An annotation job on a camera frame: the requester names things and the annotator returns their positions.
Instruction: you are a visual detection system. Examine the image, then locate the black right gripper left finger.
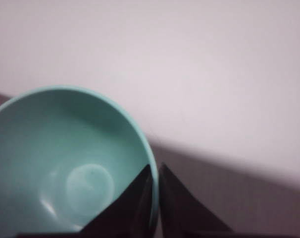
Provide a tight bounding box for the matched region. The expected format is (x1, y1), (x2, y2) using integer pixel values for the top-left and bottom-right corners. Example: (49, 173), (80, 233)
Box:
(80, 165), (152, 238)

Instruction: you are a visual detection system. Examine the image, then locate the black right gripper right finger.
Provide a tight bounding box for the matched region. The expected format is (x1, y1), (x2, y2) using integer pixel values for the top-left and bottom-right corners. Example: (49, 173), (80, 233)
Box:
(159, 163), (233, 238)

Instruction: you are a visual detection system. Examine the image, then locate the teal ceramic bowl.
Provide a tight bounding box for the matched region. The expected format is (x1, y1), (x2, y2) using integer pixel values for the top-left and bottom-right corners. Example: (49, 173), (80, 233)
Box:
(0, 86), (159, 238)

